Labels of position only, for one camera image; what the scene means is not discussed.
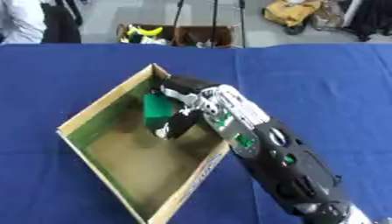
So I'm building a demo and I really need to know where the brown cardboard box with toys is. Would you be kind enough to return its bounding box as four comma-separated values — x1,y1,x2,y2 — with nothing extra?
115,23,238,48

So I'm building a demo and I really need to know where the green rectangular block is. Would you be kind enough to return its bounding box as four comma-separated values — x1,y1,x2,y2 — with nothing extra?
141,93,175,130

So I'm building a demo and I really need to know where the yellow bag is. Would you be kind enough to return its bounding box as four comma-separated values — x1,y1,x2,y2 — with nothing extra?
262,0,325,29

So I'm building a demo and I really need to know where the tan cardboard box green inside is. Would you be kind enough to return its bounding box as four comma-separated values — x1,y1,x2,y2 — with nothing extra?
55,62,233,224

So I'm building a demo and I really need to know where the yellow toy banana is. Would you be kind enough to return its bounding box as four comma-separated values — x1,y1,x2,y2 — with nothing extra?
135,25,165,37

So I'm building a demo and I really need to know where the person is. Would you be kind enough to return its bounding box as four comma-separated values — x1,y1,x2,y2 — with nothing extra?
0,0,85,45

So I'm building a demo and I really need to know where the black tripod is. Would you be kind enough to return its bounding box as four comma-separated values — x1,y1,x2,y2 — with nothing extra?
170,0,249,48

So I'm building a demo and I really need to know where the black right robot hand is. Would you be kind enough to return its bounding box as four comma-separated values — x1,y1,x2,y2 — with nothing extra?
147,74,222,140

